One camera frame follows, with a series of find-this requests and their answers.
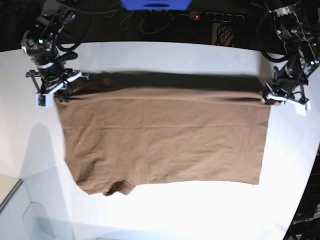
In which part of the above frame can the black power strip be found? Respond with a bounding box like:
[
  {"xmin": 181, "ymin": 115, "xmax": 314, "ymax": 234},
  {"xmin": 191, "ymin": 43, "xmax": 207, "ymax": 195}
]
[{"xmin": 188, "ymin": 11, "xmax": 245, "ymax": 24}]

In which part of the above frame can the brown t-shirt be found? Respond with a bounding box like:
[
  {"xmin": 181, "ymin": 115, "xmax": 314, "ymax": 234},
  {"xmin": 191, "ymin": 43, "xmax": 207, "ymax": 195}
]
[{"xmin": 54, "ymin": 78, "xmax": 271, "ymax": 196}]

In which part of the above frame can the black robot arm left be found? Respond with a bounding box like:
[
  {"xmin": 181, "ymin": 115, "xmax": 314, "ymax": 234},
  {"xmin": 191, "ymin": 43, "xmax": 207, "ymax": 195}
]
[{"xmin": 256, "ymin": 0, "xmax": 320, "ymax": 111}]

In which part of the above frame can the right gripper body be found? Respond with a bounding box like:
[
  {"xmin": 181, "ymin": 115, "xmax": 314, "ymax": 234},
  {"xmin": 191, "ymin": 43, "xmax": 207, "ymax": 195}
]
[{"xmin": 25, "ymin": 69, "xmax": 90, "ymax": 98}]

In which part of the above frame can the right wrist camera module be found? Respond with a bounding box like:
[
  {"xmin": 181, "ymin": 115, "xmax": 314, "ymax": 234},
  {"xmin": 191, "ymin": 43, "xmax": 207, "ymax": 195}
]
[{"xmin": 35, "ymin": 93, "xmax": 54, "ymax": 108}]

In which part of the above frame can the black cable bundle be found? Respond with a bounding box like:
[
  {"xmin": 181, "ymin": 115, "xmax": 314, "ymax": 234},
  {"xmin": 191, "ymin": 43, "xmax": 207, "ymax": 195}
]
[{"xmin": 213, "ymin": 23, "xmax": 236, "ymax": 46}]

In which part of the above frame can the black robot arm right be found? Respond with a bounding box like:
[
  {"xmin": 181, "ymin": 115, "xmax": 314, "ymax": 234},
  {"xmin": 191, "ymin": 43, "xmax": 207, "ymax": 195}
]
[{"xmin": 20, "ymin": 0, "xmax": 94, "ymax": 107}]

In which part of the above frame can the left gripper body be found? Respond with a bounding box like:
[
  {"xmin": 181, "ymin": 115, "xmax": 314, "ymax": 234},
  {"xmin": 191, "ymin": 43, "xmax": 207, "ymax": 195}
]
[{"xmin": 261, "ymin": 78, "xmax": 311, "ymax": 108}]

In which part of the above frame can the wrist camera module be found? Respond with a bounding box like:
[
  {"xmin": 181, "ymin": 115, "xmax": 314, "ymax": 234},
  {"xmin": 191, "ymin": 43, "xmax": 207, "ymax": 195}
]
[
  {"xmin": 295, "ymin": 101, "xmax": 311, "ymax": 116},
  {"xmin": 35, "ymin": 93, "xmax": 54, "ymax": 108}
]

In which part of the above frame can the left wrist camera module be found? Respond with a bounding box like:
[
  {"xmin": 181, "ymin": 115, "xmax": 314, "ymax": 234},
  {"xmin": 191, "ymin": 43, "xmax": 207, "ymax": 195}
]
[{"xmin": 295, "ymin": 101, "xmax": 311, "ymax": 116}]

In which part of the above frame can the blue plastic bin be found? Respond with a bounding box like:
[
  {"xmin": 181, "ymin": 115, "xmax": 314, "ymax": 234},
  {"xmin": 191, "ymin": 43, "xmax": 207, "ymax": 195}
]
[{"xmin": 120, "ymin": 0, "xmax": 192, "ymax": 11}]

